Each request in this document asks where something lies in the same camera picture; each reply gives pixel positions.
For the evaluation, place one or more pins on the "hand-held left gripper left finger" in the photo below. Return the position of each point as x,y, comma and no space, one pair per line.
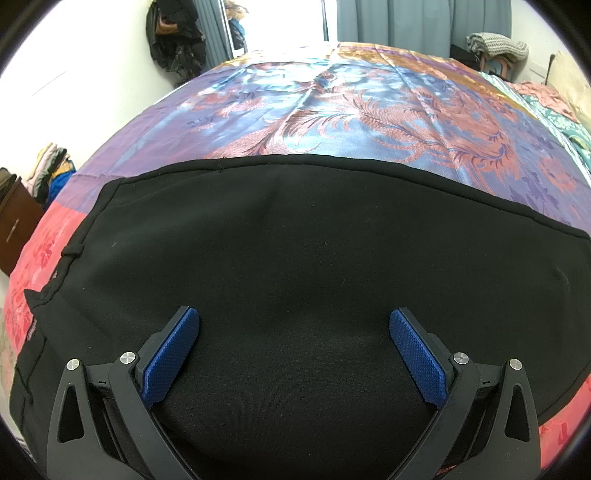
171,355

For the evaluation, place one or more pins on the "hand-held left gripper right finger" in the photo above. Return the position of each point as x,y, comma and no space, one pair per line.
418,355

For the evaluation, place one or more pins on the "black pants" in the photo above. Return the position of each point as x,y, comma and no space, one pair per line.
295,254

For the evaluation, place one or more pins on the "brown wooden drawer chest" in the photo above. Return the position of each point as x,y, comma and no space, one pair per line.
18,221

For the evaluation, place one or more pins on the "pile of folded clothes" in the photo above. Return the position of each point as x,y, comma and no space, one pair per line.
48,175

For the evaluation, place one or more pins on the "colourful floral satin bedspread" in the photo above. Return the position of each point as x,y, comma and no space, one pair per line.
346,115

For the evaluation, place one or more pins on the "teal floral quilt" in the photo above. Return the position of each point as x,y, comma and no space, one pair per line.
561,122

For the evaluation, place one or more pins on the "pink cloth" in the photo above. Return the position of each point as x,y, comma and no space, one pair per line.
545,94

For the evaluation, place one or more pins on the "cream headboard cushion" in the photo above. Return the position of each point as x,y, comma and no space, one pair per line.
570,78

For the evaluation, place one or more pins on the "dark hanging bags and clothes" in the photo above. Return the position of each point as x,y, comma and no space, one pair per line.
175,37

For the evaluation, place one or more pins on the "grey knitted blanket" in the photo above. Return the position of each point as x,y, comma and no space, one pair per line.
496,45

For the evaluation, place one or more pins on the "narrow grey-blue curtain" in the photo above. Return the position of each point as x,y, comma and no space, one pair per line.
211,32

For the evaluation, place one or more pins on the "wide grey-blue curtain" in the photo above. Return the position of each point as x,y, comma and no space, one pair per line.
397,21

